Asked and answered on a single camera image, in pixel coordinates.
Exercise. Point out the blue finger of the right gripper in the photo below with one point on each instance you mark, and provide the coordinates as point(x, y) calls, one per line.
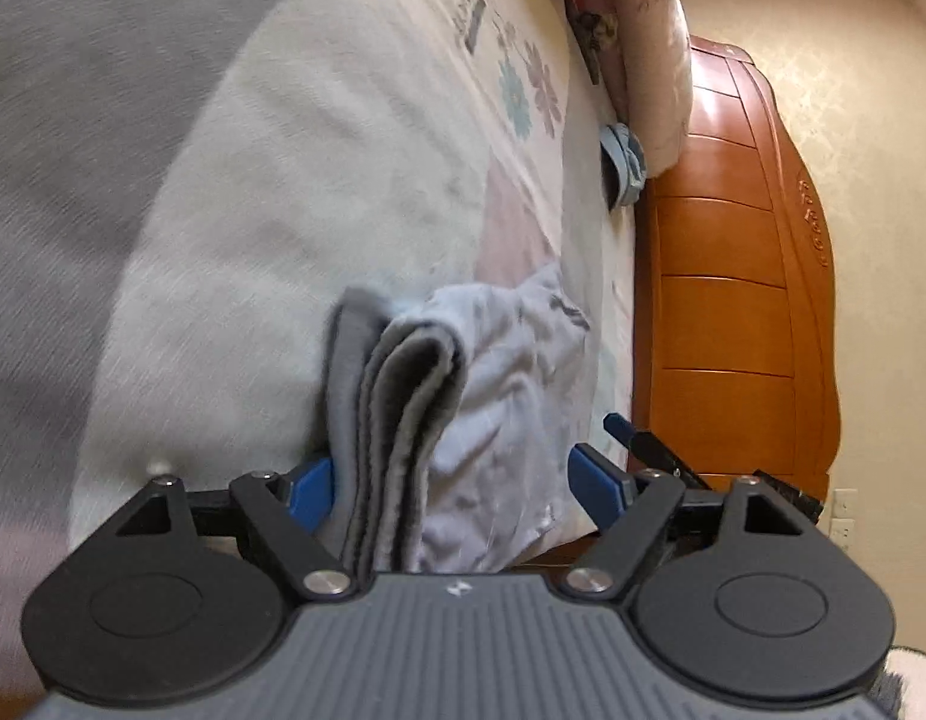
point(620, 428)

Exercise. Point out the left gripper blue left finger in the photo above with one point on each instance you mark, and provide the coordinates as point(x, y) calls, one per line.
point(278, 515)

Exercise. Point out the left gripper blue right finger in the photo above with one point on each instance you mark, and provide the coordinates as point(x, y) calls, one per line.
point(631, 514)

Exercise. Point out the grey striped pants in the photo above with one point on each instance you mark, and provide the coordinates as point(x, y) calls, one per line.
point(449, 421)

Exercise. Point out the wooden headboard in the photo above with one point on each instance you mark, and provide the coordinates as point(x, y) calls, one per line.
point(734, 364)

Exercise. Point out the blue baseball cap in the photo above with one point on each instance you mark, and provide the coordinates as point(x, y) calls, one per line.
point(623, 165)

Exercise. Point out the pink folded quilt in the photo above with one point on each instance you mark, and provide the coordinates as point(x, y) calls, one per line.
point(645, 60)

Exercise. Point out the black phone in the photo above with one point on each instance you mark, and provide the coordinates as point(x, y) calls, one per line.
point(583, 25)

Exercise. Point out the white wall socket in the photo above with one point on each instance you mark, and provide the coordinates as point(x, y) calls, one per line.
point(842, 521)

